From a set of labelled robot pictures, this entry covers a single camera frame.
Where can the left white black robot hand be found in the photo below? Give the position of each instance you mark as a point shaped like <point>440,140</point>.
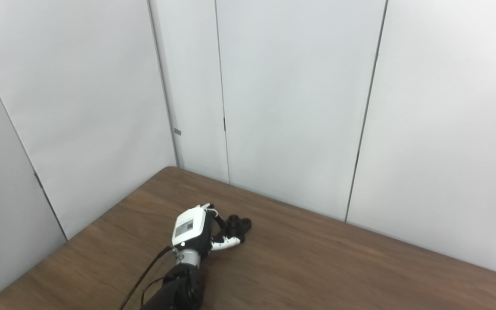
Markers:
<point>190,230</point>

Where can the black flanged holder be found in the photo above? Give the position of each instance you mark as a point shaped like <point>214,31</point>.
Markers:
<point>239,226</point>

